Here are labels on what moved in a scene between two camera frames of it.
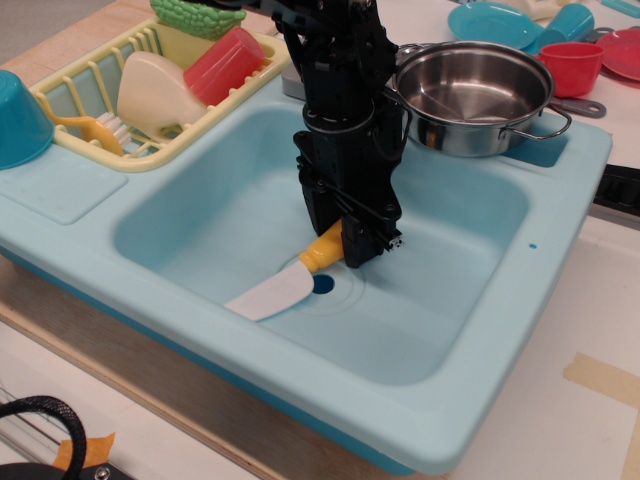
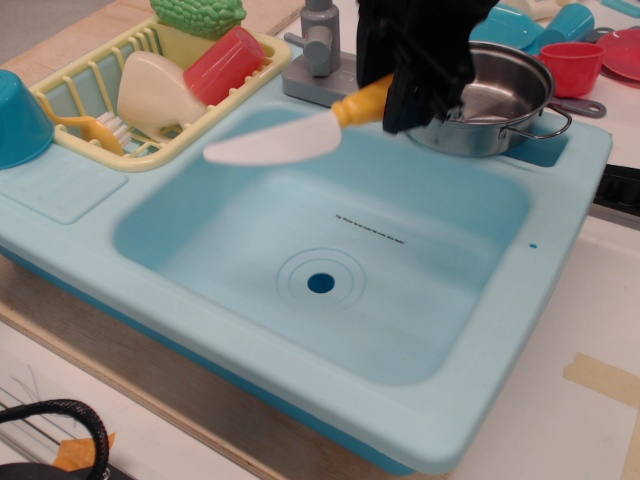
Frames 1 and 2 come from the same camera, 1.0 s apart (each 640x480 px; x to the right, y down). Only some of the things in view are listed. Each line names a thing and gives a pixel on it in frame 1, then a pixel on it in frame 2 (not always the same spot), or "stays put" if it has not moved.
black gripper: (351, 150) -> (430, 37)
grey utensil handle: (586, 108) stays put
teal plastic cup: (572, 24) stays put
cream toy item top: (540, 11) stays put
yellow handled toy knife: (295, 284) -> (311, 140)
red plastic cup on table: (574, 66) stays put
